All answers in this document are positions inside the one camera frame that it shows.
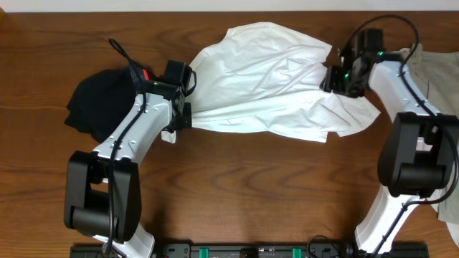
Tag white t-shirt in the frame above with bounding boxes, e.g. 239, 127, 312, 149
187, 22, 380, 143

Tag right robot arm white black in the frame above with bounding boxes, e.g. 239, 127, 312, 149
320, 50, 458, 257

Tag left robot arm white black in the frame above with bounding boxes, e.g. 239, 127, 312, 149
64, 80, 191, 257

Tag black folded garment red trim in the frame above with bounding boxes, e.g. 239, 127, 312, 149
65, 67, 138, 143

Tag grey beige garment pile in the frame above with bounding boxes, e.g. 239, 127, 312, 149
396, 43, 459, 248

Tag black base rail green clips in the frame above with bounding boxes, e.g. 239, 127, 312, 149
69, 241, 430, 258

